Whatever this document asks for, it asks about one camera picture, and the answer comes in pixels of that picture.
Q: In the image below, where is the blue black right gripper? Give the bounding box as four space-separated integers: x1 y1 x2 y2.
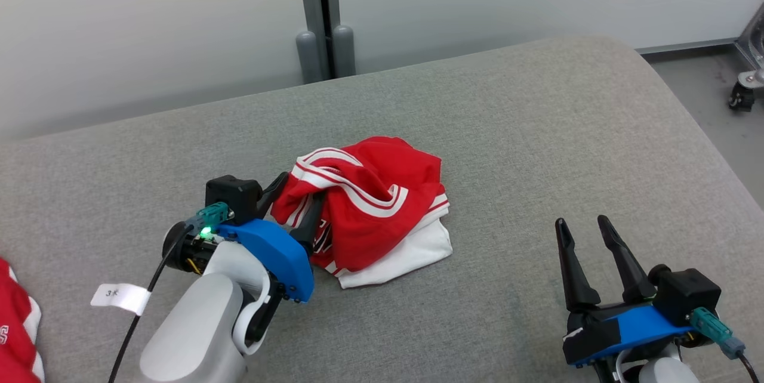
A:
555 215 695 368

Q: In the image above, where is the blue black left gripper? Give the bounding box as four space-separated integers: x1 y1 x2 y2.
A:
216 172 326 304

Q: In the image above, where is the red white basketball jersey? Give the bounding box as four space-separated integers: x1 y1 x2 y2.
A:
270 136 453 289
0 258 45 383

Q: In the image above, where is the grey fabric sofa seat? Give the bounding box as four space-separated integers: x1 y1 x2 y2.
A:
0 35 764 383

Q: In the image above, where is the black caster wheel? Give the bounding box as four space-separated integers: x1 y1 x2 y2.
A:
728 70 764 112

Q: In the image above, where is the grey metal partition post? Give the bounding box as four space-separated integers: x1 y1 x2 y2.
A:
295 0 357 84

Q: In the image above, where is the white left cable label tag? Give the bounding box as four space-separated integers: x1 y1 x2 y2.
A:
91 283 151 316

